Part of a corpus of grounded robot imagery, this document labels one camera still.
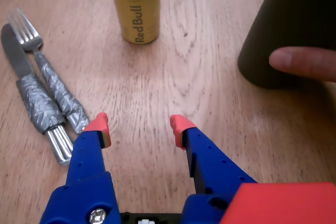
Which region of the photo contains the dark cylindrical container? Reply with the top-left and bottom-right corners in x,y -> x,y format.
237,0 -> 336,90

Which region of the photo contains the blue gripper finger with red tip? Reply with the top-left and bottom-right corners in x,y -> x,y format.
170,114 -> 257,224
39,112 -> 122,224

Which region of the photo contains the knife with taped handle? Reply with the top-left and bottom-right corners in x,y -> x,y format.
1,23 -> 74,166

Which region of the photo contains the yellow Red Bull can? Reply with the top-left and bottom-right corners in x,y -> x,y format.
107,0 -> 162,45

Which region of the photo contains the person's hand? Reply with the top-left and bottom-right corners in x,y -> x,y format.
269,46 -> 336,83

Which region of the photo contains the fork with taped handle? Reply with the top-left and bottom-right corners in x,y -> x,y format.
5,8 -> 90,134

